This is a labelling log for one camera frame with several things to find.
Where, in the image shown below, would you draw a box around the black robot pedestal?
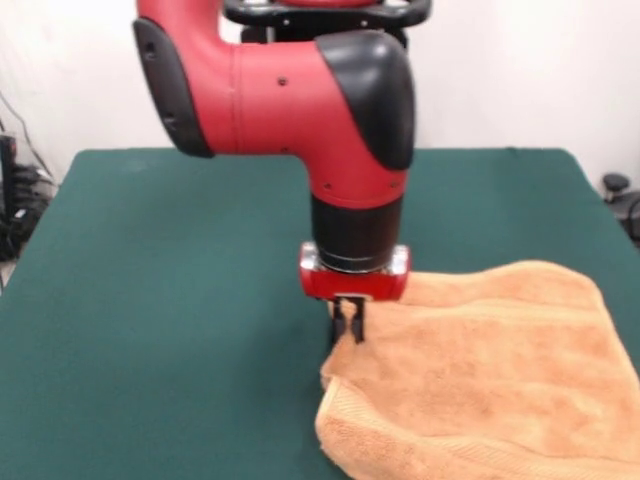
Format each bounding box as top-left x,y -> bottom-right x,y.
219,0 -> 432,94

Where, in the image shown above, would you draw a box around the black cable bundle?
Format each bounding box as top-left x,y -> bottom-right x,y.
0,164 -> 56,262

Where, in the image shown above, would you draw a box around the dark green table cloth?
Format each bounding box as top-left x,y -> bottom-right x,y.
0,146 -> 640,480

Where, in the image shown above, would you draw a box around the black electronics box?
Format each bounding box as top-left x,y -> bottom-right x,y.
0,133 -> 20,201

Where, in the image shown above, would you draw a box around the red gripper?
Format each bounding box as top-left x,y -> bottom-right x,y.
298,243 -> 414,346

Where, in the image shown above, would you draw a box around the orange terry towel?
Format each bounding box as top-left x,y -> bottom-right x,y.
313,258 -> 640,480

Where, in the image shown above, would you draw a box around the grey cable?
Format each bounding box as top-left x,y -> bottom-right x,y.
0,92 -> 51,176

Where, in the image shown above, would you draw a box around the black office chair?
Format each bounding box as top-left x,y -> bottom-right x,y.
601,172 -> 640,241

